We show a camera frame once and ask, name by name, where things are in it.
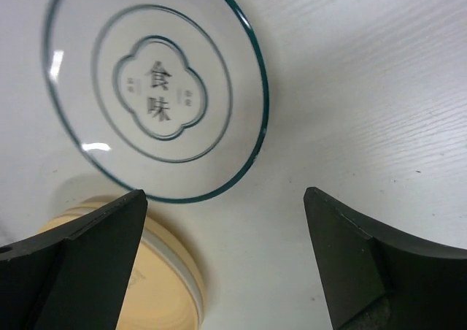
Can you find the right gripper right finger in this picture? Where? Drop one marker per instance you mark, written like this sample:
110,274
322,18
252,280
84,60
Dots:
377,277

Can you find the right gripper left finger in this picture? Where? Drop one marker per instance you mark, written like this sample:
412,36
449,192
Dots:
74,276

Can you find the cream white plate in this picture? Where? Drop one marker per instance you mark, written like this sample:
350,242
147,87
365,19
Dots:
180,268

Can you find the yellow bear plate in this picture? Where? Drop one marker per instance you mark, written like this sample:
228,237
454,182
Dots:
133,288

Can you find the white plate green rim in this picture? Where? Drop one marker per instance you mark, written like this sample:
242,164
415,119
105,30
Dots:
168,96

